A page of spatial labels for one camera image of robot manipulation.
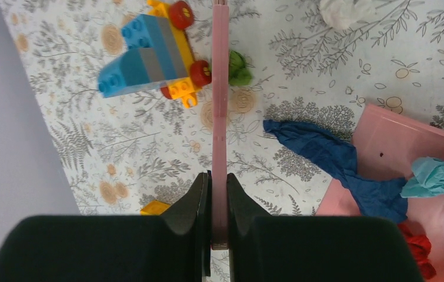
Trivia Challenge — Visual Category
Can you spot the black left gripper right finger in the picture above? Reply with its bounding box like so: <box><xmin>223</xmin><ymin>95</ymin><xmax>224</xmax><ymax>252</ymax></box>
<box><xmin>227</xmin><ymin>174</ymin><xmax>423</xmax><ymax>281</ymax></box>

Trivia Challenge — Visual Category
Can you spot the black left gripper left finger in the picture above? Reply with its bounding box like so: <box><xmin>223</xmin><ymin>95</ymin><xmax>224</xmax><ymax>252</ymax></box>
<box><xmin>0</xmin><ymin>172</ymin><xmax>212</xmax><ymax>281</ymax></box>

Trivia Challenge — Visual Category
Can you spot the pink dustpan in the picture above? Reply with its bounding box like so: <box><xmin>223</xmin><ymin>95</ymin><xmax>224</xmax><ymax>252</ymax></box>
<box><xmin>315</xmin><ymin>103</ymin><xmax>444</xmax><ymax>282</ymax></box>

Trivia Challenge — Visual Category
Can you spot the pink hand brush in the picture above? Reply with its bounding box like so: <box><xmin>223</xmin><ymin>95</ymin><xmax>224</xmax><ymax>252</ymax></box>
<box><xmin>211</xmin><ymin>1</ymin><xmax>229</xmax><ymax>250</ymax></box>

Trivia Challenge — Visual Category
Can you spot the yellow window toy brick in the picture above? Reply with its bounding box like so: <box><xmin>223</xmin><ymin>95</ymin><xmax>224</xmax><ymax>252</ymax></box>
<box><xmin>140</xmin><ymin>200</ymin><xmax>170</xmax><ymax>216</ymax></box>

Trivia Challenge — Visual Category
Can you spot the red paper scrap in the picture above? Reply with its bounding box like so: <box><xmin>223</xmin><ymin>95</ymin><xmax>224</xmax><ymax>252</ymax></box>
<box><xmin>398</xmin><ymin>223</ymin><xmax>436</xmax><ymax>280</ymax></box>

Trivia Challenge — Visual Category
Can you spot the blue toy brick car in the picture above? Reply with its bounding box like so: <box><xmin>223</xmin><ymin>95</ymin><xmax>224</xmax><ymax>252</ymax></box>
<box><xmin>97</xmin><ymin>1</ymin><xmax>212</xmax><ymax>108</ymax></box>

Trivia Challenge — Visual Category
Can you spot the light blue paper scrap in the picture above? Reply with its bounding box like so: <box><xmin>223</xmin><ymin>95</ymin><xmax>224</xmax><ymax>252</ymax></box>
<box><xmin>400</xmin><ymin>157</ymin><xmax>444</xmax><ymax>198</ymax></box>

